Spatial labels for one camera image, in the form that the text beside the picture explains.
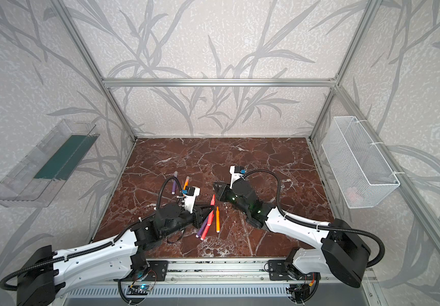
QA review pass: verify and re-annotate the circuit board with wires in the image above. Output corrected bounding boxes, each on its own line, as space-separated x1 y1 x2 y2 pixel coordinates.
126 284 154 297

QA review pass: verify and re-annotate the clear plastic wall tray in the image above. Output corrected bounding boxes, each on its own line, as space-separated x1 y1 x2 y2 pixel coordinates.
0 119 100 208

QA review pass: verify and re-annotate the purple highlighter pen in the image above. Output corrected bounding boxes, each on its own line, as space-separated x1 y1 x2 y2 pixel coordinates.
196 219 208 238
171 171 178 195

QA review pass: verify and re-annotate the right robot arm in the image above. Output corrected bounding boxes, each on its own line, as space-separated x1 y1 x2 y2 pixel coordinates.
213 178 385 288

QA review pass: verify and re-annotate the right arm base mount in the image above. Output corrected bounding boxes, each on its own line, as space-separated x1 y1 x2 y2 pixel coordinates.
266 260 320 282

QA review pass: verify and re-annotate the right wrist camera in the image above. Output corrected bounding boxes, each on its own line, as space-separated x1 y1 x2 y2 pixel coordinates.
230 166 246 189

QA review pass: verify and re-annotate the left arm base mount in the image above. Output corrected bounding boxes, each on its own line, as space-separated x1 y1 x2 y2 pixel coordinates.
138 260 169 282

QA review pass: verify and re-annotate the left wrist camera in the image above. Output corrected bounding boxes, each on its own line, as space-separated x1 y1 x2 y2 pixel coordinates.
182 186 200 214

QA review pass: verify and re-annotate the yellow orange highlighter pen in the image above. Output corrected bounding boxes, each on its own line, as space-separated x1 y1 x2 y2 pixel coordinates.
216 207 221 233

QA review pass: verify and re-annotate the white wire mesh basket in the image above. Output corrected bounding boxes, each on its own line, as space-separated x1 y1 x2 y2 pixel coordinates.
322 116 400 209

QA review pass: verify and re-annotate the aluminium front rail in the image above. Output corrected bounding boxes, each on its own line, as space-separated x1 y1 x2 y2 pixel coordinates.
53 257 378 286

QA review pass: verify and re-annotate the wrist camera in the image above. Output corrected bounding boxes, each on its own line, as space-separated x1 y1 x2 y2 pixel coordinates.
230 166 246 189
182 186 200 214

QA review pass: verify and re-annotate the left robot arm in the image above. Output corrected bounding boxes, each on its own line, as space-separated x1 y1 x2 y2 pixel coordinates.
0 203 213 305

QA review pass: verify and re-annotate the pink highlighter pen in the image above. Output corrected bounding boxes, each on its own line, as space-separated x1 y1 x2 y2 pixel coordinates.
210 194 216 206
201 211 213 240

